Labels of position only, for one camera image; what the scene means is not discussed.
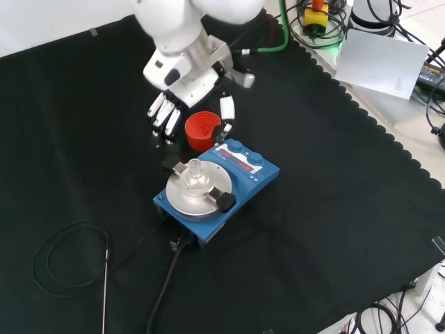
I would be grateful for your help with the yellow stop button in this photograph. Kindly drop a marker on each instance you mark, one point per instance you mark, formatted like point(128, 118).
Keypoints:
point(315, 17)

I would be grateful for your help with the black power adapter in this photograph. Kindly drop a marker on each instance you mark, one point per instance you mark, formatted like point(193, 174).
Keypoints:
point(432, 74)

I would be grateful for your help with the black bench cloth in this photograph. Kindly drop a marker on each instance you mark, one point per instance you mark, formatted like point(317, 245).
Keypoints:
point(313, 208)

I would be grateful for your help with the black tripod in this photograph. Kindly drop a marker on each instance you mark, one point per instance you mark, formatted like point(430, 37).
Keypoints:
point(438, 55)

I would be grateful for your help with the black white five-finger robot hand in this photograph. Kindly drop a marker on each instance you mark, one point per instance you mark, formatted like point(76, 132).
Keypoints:
point(194, 85)

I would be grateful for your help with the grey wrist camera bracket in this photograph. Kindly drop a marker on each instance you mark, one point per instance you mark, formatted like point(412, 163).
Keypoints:
point(231, 66)

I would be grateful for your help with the red ribbed plastic funnel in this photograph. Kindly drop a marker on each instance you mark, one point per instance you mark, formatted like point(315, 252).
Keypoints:
point(201, 130)

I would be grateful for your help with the clear tape strip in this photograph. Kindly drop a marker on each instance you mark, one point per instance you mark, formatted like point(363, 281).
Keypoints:
point(93, 31)
point(438, 243)

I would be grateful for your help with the heater with blue base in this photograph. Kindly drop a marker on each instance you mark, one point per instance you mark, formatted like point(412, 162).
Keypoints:
point(240, 181)

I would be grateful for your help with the clear round-bottom glass flask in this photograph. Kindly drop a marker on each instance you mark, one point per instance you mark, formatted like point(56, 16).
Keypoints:
point(196, 182)

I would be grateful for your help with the pale board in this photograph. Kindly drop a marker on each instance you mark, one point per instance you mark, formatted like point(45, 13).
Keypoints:
point(379, 64)

